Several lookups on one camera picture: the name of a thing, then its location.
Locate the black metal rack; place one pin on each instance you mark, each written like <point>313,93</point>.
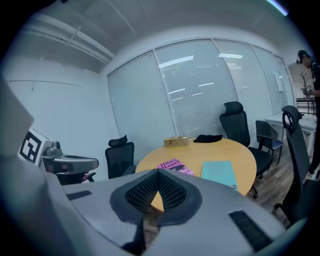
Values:
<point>306,102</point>

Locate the wicker tissue basket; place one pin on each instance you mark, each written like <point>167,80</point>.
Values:
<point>175,142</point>

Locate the white ceiling pipe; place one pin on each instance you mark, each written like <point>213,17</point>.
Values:
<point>75,37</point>

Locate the black mesh office chair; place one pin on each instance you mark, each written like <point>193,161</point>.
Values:
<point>120,155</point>

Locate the black office chair tall headrest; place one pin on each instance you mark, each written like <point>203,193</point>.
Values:
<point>233,125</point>

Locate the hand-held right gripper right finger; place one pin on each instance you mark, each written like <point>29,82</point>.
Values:
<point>212,215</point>

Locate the dark chair with blue seat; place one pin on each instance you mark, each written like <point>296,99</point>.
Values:
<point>265,130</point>

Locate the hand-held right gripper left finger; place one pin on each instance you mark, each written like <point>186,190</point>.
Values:
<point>100,200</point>

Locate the dark grey office chair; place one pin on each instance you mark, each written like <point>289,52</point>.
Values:
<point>297,155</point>

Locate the black cloth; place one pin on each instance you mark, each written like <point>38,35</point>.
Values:
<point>207,138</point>

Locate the white wall conduit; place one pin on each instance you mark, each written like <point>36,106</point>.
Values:
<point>50,83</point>

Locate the white desk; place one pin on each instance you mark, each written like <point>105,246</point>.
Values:
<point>277,117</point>

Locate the teal book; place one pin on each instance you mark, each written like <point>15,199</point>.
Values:
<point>218,172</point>

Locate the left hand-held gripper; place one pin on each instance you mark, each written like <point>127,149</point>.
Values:
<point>31,147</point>

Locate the pink book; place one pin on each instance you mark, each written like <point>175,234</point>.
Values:
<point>172,165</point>

